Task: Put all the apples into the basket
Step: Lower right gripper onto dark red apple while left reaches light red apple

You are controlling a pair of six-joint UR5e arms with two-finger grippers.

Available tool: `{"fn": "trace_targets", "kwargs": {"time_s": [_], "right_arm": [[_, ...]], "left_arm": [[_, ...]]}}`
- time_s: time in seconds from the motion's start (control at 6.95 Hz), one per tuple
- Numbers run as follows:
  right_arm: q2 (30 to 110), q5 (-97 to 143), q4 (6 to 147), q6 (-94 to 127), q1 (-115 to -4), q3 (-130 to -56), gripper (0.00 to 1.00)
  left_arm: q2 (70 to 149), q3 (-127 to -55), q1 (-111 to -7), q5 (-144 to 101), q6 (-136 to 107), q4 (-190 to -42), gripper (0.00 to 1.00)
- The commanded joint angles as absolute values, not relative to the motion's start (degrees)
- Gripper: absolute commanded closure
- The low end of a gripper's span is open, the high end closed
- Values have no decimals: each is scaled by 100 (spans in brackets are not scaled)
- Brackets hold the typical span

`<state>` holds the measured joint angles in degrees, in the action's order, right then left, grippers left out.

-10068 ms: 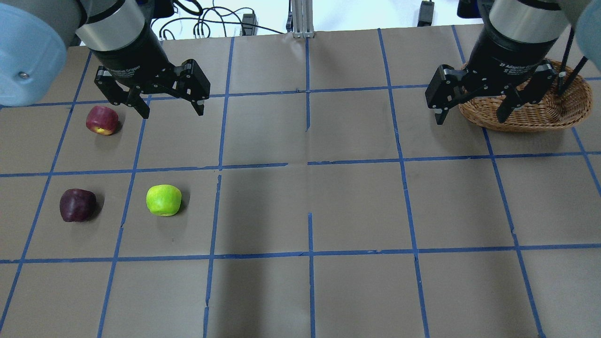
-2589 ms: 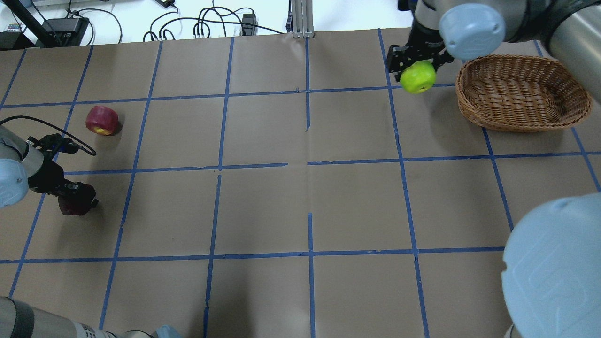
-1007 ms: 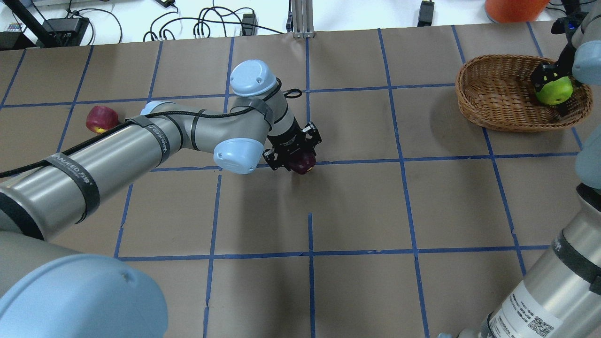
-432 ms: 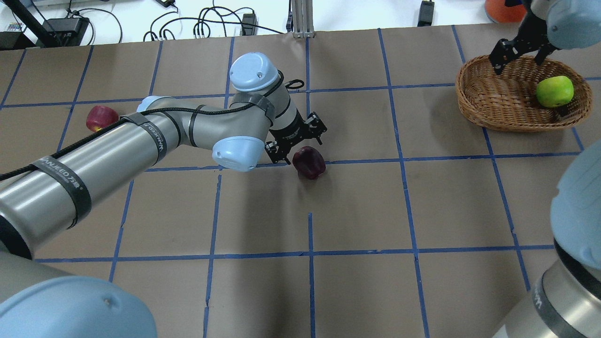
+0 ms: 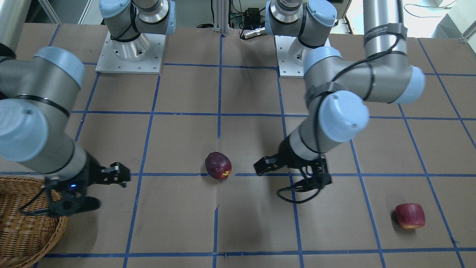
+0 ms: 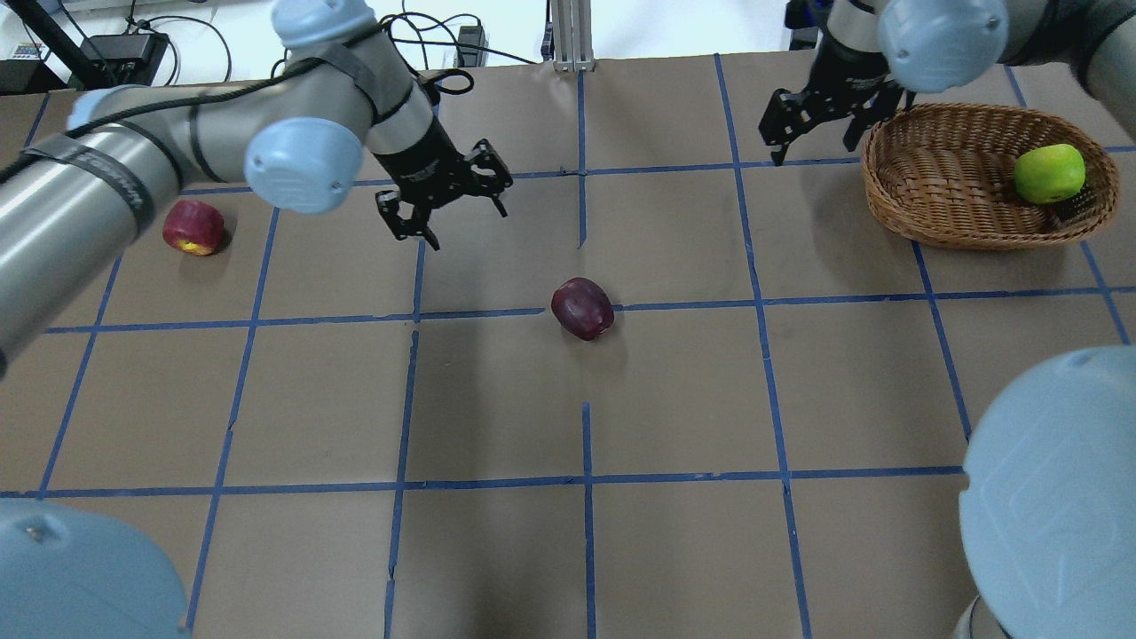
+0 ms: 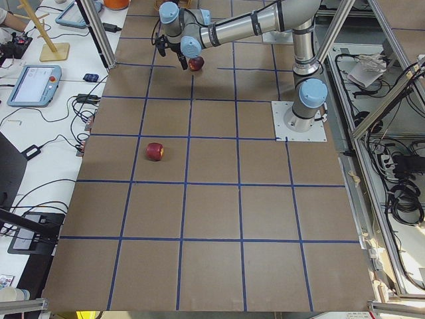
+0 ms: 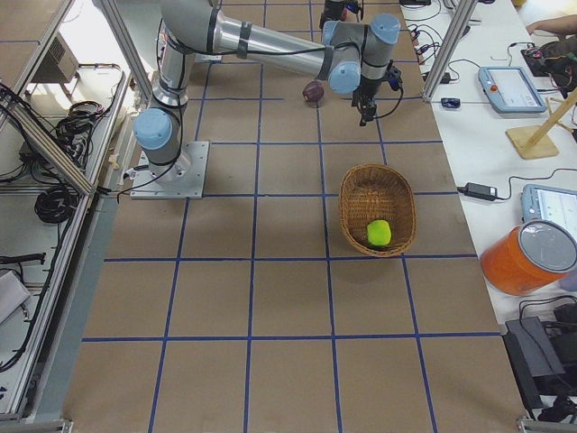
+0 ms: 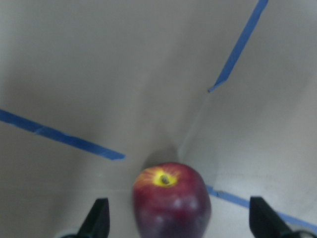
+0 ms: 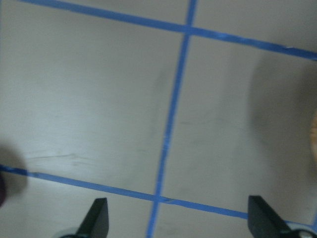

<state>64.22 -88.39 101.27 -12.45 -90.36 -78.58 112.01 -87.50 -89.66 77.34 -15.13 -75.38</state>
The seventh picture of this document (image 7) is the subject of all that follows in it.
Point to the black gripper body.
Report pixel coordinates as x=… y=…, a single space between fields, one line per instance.
x=176 y=49

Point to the dark red apple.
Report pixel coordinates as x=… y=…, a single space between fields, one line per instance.
x=196 y=64

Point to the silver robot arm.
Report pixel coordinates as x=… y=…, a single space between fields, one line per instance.
x=261 y=62

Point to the wooden stand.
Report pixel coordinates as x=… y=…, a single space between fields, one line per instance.
x=50 y=51

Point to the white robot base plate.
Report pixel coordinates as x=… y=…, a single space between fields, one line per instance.
x=289 y=128

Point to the blue teach pendant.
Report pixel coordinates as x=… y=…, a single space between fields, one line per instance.
x=35 y=86
x=71 y=17

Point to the aluminium frame post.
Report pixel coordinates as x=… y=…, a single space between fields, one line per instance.
x=96 y=29

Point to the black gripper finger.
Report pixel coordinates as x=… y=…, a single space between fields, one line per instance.
x=183 y=61
x=160 y=44

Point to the red yellow apple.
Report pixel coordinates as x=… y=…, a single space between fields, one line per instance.
x=154 y=151

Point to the orange object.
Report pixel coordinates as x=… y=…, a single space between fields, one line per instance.
x=116 y=4

